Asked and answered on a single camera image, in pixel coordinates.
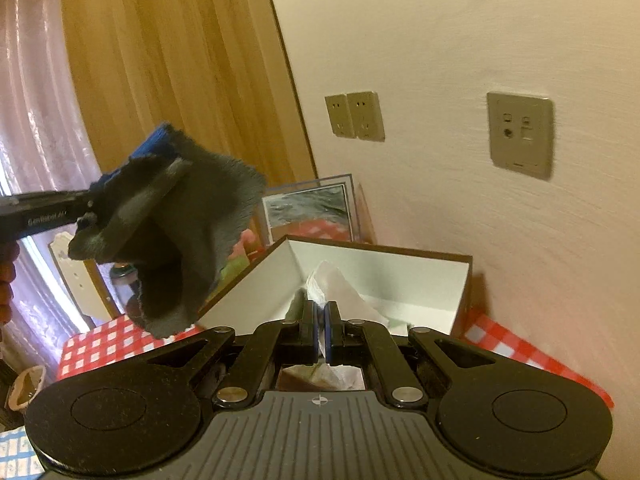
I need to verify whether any pink starfish plush toy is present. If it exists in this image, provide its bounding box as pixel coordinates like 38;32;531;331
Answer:
220;227;263;283

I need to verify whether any white crumpled paper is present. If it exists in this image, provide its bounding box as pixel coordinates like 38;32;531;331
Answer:
300;260;393;391

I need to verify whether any brown cardboard box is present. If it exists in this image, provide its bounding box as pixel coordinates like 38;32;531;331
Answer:
197;234;474;391

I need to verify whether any beige woven basket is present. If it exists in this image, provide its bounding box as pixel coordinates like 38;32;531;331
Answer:
9;365;47;411

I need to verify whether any beige data wall plate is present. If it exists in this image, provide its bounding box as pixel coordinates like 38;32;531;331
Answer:
486;91;555;180

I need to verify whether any wooden door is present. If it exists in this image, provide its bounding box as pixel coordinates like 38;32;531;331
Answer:
59;0;317;321

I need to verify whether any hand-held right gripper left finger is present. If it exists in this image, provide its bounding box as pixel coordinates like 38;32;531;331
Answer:
145;300;321;407

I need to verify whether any grey cloth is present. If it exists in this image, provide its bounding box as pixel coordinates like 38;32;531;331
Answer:
67;127;266;341

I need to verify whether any beige wall socket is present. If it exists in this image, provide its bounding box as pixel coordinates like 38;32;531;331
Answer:
346;91;386;142
325;93;357;137

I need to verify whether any dark transparent jar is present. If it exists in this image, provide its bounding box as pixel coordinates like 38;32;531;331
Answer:
111;261;143;318

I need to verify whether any pale sheer curtain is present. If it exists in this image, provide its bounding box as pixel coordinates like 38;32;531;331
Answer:
0;0;101;376

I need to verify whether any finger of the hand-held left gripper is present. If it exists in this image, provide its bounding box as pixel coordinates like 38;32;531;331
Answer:
89;121;178;211

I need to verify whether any framed picture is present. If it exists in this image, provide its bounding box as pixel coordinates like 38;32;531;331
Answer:
250;174;377;261

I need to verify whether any cream chair with carved back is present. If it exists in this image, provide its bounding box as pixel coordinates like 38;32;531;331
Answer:
48;230;118;323

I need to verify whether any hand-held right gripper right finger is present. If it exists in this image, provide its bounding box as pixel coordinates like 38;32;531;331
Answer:
322;301;497;407

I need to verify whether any person's left hand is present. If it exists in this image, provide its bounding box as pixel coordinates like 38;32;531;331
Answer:
0;242;18;326

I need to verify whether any red white checkered tablecloth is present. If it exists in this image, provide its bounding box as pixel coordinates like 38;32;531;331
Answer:
56;307;615;408

